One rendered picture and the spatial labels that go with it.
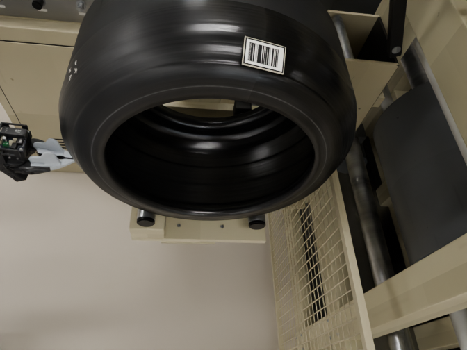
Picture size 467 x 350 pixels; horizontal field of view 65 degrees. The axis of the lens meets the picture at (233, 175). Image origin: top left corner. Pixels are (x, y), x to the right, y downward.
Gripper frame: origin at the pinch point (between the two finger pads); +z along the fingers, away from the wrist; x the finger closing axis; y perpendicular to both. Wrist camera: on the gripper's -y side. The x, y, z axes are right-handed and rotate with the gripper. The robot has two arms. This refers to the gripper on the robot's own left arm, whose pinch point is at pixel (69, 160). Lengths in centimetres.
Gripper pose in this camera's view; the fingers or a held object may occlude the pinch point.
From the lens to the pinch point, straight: 93.9
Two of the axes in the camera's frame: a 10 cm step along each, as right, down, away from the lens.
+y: 2.5, -5.2, -8.2
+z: 9.7, 1.1, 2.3
